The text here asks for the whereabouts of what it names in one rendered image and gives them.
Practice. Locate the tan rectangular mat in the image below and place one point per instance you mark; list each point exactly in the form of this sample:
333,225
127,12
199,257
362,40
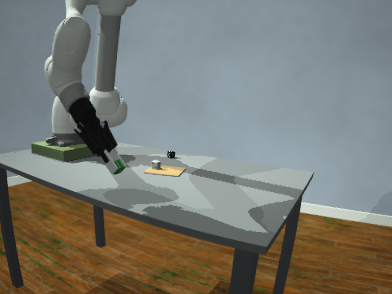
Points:
166,170

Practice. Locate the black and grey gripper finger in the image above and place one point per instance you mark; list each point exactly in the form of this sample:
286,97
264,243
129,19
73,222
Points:
89,138
102,133

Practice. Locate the white die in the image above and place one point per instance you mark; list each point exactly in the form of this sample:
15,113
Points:
155,164

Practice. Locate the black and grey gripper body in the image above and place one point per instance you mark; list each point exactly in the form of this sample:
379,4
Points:
82,110

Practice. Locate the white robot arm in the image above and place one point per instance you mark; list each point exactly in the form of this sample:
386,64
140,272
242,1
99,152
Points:
64,74

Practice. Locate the green die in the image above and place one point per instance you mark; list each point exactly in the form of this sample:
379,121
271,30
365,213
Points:
120,166

